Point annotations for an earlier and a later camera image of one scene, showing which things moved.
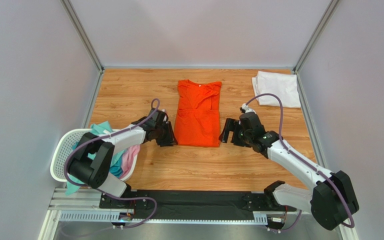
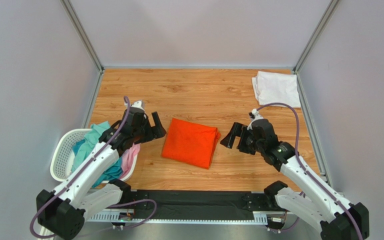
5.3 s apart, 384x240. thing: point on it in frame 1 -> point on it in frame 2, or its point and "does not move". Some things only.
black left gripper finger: x=170 y=140 -> x=158 y=130
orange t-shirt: x=198 y=113 -> x=191 y=143
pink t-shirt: x=129 y=155 does not move
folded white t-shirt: x=283 y=85 does not move
